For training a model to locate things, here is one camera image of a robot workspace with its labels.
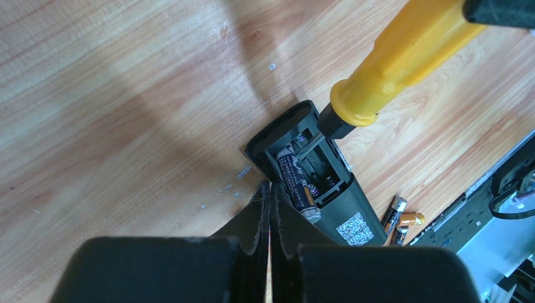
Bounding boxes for orange battery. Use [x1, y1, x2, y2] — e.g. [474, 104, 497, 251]
[391, 213, 426, 238]

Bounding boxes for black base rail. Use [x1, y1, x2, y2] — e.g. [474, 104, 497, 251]
[408, 132, 534, 253]

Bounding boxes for batteries in black remote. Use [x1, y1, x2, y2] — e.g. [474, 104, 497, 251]
[276, 144, 321, 224]

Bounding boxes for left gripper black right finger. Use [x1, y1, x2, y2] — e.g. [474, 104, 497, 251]
[270, 182, 337, 302]

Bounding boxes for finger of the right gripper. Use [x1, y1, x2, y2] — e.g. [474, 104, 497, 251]
[462, 0, 534, 30]

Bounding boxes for black battery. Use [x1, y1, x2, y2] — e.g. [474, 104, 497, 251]
[381, 196, 408, 236]
[390, 226, 409, 246]

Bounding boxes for black remote control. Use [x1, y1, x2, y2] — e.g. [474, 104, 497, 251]
[245, 100, 387, 246]

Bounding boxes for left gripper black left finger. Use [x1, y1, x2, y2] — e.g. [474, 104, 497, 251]
[212, 181, 270, 302]

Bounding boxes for yellow handled screwdriver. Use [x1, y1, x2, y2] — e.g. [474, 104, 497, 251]
[297, 1, 486, 158]

